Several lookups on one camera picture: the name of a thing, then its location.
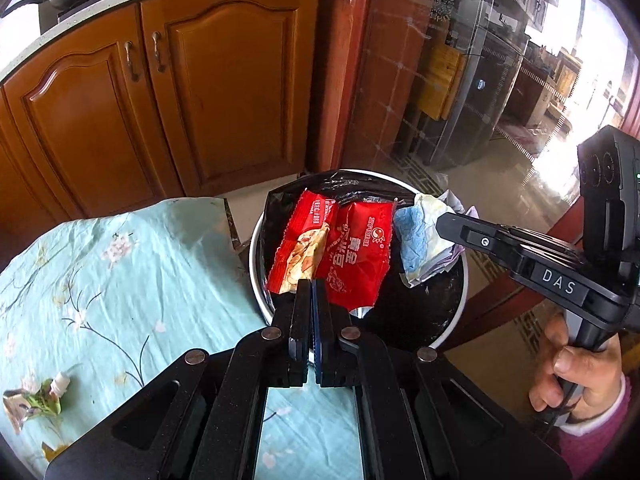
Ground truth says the person's right forearm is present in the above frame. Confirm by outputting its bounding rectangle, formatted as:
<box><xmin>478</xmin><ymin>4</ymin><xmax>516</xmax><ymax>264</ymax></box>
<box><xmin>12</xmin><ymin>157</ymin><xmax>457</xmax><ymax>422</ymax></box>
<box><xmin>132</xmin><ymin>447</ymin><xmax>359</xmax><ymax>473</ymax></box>
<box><xmin>554</xmin><ymin>375</ymin><xmax>640</xmax><ymax>468</ymax></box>

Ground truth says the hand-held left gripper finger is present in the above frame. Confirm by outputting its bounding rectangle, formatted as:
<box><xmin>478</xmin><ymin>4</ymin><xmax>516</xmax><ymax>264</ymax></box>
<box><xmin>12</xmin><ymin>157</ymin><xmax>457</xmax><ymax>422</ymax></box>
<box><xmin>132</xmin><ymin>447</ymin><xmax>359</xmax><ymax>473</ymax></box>
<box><xmin>44</xmin><ymin>280</ymin><xmax>315</xmax><ymax>480</ymax></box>
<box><xmin>311</xmin><ymin>279</ymin><xmax>573</xmax><ymax>480</ymax></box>

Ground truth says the metal cabinet door handle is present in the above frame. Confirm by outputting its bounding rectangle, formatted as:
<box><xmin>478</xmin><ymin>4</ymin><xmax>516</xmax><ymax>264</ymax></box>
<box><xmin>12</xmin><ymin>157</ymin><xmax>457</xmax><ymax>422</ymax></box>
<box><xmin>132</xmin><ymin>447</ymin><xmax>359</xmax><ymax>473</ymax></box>
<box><xmin>124</xmin><ymin>41</ymin><xmax>141</xmax><ymax>82</ymax></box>
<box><xmin>151</xmin><ymin>31</ymin><xmax>167</xmax><ymax>73</ymax></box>

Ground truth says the dark refrigerator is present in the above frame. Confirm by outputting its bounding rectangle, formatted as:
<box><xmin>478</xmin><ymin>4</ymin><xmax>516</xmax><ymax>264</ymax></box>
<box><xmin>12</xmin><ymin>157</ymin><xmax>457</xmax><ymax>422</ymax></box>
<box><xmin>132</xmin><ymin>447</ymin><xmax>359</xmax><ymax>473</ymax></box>
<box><xmin>430</xmin><ymin>0</ymin><xmax>526</xmax><ymax>168</ymax></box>

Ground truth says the red snack wrapper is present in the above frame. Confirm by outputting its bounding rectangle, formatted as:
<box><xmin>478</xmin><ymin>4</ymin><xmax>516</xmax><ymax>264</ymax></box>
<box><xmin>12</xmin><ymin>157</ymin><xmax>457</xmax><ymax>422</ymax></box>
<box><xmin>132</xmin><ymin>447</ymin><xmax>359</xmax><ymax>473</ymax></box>
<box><xmin>266</xmin><ymin>189</ymin><xmax>396</xmax><ymax>318</ymax></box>

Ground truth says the green spouted drink pouch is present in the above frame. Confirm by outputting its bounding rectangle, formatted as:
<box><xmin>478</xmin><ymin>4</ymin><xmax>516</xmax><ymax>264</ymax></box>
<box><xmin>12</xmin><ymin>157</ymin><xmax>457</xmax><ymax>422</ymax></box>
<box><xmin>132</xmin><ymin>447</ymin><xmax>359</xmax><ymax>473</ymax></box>
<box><xmin>2</xmin><ymin>371</ymin><xmax>71</xmax><ymax>433</ymax></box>

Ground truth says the white blue paper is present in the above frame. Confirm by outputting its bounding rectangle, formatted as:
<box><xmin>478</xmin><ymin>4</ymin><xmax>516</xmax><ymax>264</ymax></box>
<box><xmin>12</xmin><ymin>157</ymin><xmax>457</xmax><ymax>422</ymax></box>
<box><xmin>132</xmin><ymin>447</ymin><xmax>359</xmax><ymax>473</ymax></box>
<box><xmin>393</xmin><ymin>190</ymin><xmax>478</xmax><ymax>288</ymax></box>

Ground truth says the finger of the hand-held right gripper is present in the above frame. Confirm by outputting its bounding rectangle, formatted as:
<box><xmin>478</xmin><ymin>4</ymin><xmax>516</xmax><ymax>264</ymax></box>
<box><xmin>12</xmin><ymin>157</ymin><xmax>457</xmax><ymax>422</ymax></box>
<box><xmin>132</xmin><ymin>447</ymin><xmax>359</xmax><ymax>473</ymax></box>
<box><xmin>435</xmin><ymin>212</ymin><xmax>586</xmax><ymax>272</ymax></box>

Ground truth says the wooden side cabinet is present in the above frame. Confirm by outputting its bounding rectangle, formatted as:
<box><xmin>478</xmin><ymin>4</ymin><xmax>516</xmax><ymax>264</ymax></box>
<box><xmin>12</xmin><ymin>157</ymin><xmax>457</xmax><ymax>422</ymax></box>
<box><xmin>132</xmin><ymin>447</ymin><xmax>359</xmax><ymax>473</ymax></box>
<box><xmin>520</xmin><ymin>47</ymin><xmax>585</xmax><ymax>126</ymax></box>

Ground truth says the red wooden door frame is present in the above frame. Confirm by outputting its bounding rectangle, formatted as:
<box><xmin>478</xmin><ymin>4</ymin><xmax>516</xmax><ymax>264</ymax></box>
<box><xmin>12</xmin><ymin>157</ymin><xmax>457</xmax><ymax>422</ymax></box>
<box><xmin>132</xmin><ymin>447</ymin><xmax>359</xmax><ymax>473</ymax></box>
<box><xmin>307</xmin><ymin>0</ymin><xmax>441</xmax><ymax>176</ymax></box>

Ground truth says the wooden cabinet door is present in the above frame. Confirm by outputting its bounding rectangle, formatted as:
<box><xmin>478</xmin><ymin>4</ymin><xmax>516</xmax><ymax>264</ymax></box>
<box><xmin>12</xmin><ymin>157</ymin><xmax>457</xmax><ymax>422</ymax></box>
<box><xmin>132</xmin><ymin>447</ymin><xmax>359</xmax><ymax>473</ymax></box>
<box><xmin>0</xmin><ymin>42</ymin><xmax>186</xmax><ymax>221</ymax></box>
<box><xmin>140</xmin><ymin>0</ymin><xmax>321</xmax><ymax>196</ymax></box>
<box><xmin>0</xmin><ymin>95</ymin><xmax>83</xmax><ymax>256</ymax></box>

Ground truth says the light blue floral tablecloth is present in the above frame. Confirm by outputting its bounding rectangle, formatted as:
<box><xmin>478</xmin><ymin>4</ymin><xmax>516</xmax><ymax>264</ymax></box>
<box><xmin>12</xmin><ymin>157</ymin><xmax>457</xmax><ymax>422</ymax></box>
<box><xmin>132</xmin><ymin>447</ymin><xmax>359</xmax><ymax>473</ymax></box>
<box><xmin>0</xmin><ymin>197</ymin><xmax>363</xmax><ymax>480</ymax></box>

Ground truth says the glass sliding door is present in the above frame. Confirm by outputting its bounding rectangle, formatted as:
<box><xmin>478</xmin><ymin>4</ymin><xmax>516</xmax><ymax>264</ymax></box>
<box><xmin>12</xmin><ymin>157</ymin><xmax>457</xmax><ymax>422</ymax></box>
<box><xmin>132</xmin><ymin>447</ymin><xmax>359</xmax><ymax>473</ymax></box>
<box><xmin>350</xmin><ymin>0</ymin><xmax>640</xmax><ymax>361</ymax></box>

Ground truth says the person's right hand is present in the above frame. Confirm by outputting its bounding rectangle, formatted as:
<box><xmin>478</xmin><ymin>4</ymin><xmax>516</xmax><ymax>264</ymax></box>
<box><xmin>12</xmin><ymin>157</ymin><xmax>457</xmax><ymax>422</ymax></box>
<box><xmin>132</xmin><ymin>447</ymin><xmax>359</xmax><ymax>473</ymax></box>
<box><xmin>529</xmin><ymin>312</ymin><xmax>626</xmax><ymax>423</ymax></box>

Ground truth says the round white trash bin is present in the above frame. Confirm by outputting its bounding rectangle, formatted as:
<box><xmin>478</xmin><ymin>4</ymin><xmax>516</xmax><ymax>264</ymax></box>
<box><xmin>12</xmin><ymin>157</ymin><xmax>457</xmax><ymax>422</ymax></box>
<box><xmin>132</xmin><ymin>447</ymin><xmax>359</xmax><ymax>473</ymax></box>
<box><xmin>248</xmin><ymin>170</ymin><xmax>468</xmax><ymax>356</ymax></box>

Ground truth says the black bin bag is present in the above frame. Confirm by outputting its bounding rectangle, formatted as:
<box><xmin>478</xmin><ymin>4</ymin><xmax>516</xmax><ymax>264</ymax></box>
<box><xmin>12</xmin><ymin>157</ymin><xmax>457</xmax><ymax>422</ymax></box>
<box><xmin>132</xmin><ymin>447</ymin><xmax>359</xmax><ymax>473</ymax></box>
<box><xmin>252</xmin><ymin>170</ymin><xmax>466</xmax><ymax>348</ymax></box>

